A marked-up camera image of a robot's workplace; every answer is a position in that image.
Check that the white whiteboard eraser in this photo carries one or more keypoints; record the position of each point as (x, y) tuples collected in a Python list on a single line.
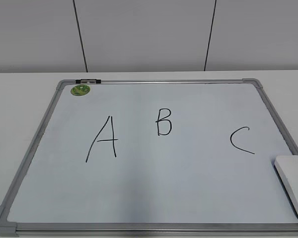
[(287, 168)]

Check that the round green magnet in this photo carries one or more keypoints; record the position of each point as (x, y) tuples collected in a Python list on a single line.
[(80, 90)]

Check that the black grey hanger clip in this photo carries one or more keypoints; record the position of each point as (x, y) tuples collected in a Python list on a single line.
[(88, 81)]

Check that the white board with grey frame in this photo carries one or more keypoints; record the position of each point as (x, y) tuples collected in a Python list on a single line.
[(154, 157)]

